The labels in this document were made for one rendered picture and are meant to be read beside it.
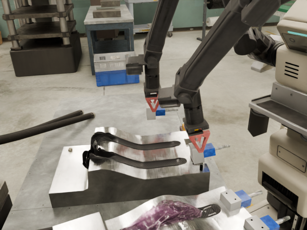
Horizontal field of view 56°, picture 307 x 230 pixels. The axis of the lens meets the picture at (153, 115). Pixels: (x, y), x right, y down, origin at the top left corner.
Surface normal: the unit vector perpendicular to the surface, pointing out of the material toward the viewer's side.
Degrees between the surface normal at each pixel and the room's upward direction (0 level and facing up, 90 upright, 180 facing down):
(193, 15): 90
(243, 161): 0
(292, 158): 98
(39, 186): 0
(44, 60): 90
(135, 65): 120
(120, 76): 91
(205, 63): 127
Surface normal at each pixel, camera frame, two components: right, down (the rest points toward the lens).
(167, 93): -0.44, -0.40
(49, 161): -0.03, -0.89
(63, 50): 0.15, 0.44
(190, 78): -0.11, 0.82
